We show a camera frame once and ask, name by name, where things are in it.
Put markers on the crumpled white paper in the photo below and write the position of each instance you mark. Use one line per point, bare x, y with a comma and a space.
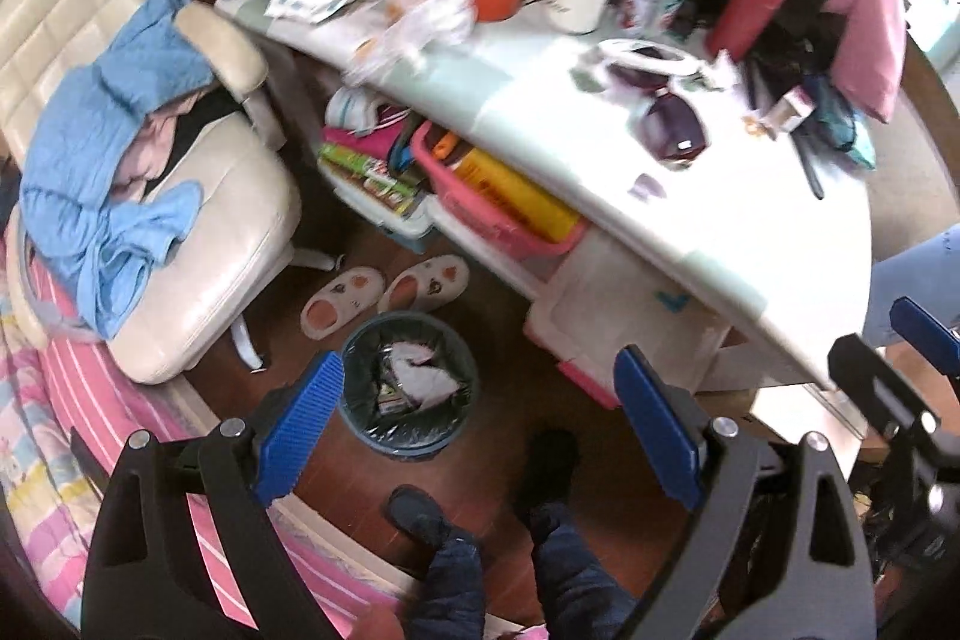
424, 374

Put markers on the white spotted slipper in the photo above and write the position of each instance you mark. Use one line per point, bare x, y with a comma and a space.
424, 284
337, 306

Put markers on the pale pink cloth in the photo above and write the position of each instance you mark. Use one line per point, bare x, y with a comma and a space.
146, 153

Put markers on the white oval frame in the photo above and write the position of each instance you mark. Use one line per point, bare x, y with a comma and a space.
679, 52

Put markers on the person's left leg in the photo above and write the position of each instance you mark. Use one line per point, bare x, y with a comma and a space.
442, 557

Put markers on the white padded chair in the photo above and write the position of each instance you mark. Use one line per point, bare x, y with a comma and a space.
225, 280

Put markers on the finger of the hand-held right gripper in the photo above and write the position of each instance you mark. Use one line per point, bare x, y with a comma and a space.
874, 381
926, 329

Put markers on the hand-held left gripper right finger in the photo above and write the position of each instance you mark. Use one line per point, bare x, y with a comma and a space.
656, 430

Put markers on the crumpled clear plastic wrap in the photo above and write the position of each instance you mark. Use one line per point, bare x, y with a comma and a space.
435, 21

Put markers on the black trash bin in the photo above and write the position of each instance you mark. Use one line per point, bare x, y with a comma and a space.
358, 431

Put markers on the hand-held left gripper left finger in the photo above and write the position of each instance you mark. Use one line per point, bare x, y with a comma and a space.
300, 430

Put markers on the person's right leg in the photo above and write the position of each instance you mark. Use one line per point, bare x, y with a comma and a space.
570, 535

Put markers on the dark red thermos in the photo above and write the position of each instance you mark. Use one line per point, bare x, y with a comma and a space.
746, 10

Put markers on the dark sunglasses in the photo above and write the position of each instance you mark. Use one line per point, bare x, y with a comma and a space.
675, 130

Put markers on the pink striped blanket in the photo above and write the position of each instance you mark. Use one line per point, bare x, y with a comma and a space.
45, 497

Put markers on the black comb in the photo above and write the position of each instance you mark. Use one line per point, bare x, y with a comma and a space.
810, 168

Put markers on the yellow box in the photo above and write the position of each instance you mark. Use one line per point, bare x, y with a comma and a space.
510, 190

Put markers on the pink hanging cloth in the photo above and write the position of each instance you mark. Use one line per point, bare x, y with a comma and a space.
870, 25

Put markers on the light blue patterned pouch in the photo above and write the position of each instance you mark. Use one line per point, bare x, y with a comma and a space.
844, 123

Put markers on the white pink storage drawers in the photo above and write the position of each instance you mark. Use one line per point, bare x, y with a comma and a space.
615, 302

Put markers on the pink plastic basket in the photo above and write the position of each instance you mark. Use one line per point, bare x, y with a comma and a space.
525, 240

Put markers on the light blue denim cloth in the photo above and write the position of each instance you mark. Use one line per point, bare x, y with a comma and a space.
911, 280

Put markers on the small white pink box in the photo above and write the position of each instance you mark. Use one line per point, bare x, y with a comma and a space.
789, 108

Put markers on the cardboard box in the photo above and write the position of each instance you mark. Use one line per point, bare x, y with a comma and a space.
795, 419

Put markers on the green snack box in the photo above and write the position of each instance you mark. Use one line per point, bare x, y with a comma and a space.
367, 179

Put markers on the person's leg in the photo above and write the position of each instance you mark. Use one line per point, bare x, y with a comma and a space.
442, 557
570, 535

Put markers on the black marker pen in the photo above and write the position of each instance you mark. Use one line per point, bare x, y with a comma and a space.
751, 85

